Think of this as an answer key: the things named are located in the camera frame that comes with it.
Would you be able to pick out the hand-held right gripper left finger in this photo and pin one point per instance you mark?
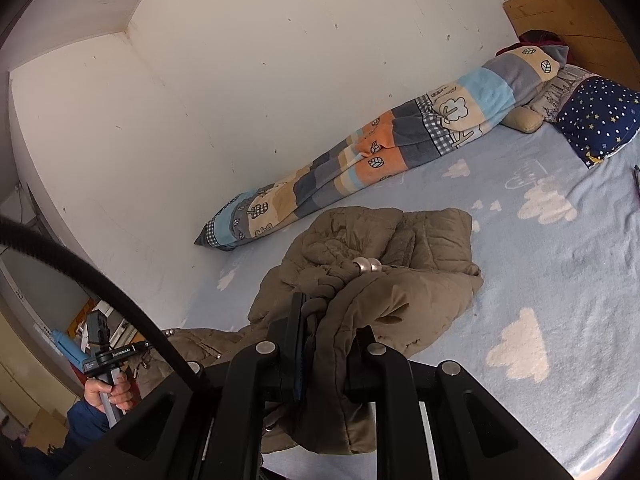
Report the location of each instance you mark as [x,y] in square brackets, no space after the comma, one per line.
[299,345]

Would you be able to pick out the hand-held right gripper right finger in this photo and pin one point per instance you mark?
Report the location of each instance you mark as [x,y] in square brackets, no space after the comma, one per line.
[361,355]

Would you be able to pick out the brown quilted hooded jacket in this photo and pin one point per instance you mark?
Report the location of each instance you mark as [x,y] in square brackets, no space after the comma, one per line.
[380,260]

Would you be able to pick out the person's left forearm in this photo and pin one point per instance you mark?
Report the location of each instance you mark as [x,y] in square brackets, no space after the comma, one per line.
[85,432]

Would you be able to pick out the person's left hand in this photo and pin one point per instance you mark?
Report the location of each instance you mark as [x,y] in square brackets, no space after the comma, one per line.
[120,394]

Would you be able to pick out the blue plastic item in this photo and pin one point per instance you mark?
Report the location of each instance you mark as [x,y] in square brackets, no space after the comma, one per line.
[67,347]

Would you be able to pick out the bed with light blue sheet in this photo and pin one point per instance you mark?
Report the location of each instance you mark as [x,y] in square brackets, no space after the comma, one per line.
[525,270]

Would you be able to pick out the rolled patchwork quilt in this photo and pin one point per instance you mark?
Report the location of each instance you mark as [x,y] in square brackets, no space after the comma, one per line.
[400,135]

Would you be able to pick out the beige pillow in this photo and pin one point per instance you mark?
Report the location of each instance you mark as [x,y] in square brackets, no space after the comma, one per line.
[524,119]

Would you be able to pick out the grey printed pillow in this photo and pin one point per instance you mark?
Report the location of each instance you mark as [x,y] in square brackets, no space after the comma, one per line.
[560,92]

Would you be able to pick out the navy star-print pillow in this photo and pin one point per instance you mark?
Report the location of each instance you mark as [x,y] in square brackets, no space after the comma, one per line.
[600,115]

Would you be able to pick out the dark red cloth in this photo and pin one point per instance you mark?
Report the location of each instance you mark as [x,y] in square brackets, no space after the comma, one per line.
[537,39]

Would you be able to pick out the wooden headboard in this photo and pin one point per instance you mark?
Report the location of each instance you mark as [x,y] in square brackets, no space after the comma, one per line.
[565,7]

